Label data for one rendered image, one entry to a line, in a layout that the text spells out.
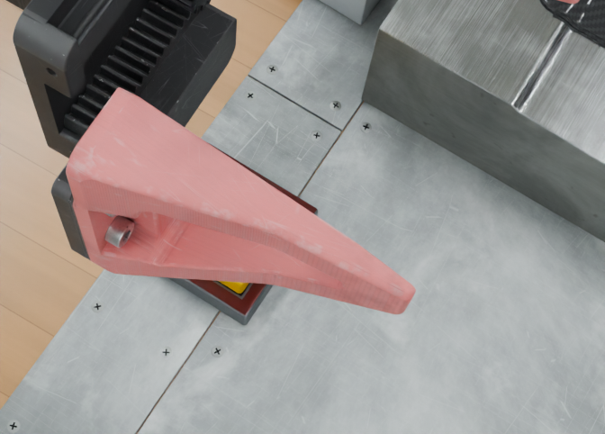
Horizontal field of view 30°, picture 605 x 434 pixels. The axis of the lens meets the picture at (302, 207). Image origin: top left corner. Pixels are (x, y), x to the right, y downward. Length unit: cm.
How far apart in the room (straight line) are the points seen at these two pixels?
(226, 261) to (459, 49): 40
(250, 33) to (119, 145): 52
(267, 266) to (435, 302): 42
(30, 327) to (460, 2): 31
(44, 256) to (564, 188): 31
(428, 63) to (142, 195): 43
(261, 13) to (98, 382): 26
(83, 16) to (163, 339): 43
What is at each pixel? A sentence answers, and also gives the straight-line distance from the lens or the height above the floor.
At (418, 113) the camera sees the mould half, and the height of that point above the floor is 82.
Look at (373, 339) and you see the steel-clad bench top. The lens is 67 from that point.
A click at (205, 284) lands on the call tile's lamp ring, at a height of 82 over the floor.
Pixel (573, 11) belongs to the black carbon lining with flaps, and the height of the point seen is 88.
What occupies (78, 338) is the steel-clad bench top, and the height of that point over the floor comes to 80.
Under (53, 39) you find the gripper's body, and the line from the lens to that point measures 24.
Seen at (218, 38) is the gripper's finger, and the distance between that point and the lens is 29.
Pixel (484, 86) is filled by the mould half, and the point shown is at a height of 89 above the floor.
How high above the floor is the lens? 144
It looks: 69 degrees down
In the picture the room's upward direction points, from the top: 10 degrees clockwise
